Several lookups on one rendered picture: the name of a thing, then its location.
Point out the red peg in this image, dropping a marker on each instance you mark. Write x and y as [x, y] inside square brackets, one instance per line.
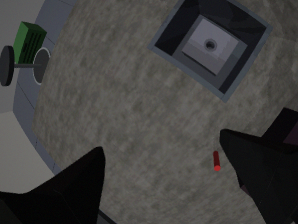
[216, 161]

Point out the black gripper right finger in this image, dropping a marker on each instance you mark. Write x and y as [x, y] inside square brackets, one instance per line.
[268, 169]

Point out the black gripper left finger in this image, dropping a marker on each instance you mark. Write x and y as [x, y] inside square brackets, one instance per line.
[72, 197]

